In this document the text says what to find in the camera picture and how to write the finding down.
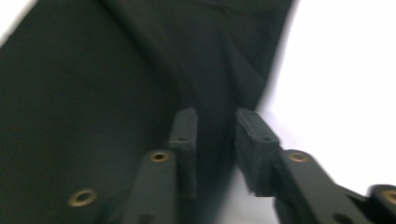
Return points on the black shorts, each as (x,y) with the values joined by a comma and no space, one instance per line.
(93,93)

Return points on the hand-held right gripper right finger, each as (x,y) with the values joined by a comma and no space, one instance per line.
(258,155)

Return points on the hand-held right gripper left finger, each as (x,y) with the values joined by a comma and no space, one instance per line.
(155,186)

